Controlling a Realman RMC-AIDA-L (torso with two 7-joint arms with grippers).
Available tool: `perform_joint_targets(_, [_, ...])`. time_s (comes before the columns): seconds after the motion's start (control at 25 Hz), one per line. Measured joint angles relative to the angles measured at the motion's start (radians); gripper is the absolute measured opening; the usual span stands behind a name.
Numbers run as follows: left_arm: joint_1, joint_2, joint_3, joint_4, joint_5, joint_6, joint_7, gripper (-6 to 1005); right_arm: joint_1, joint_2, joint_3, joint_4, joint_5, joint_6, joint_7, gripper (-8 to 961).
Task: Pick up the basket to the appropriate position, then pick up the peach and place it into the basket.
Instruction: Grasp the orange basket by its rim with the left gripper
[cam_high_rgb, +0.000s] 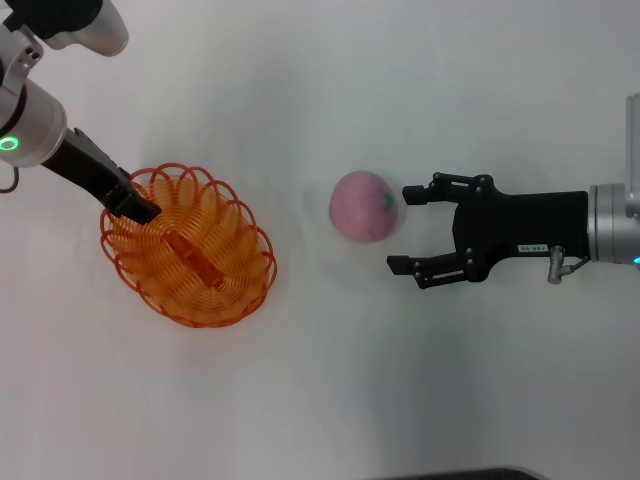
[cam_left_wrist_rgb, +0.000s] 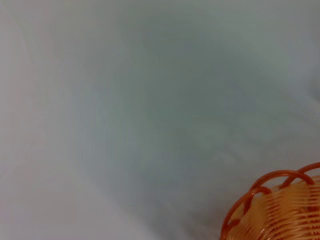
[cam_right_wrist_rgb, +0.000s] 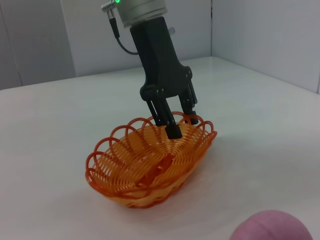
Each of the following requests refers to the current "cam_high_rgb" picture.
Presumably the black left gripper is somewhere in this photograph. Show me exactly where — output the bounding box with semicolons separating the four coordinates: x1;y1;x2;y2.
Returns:
42;127;162;226

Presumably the pink peach with green leaf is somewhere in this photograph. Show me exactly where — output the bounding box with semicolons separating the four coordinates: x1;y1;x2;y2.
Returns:
328;170;407;245

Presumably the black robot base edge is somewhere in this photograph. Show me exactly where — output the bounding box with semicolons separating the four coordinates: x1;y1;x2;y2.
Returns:
384;467;546;480

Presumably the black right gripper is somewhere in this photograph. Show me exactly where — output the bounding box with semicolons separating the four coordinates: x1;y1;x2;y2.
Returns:
386;172;591;291

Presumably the orange plastic woven basket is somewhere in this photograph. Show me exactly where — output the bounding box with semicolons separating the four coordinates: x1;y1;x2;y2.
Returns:
99;162;278;330

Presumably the right wrist cable with plug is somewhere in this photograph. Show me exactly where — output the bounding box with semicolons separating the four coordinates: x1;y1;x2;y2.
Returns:
546;244;592;286

